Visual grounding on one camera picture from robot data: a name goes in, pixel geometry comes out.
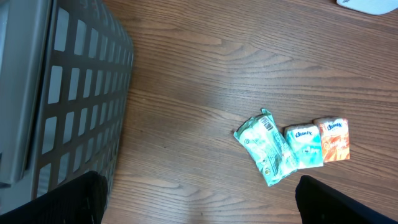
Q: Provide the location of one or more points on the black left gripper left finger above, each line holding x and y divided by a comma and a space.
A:
81, 200

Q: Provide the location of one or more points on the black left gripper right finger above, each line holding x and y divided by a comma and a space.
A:
320, 203

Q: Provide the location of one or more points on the teal tissue pack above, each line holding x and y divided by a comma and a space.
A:
305, 141

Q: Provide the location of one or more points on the orange tissue pack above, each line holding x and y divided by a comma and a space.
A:
334, 134

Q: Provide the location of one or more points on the mint green wipes pack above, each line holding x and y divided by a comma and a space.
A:
268, 148

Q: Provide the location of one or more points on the white barcode scanner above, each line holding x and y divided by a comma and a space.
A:
372, 7

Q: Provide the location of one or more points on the grey plastic basket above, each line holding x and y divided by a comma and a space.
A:
65, 72

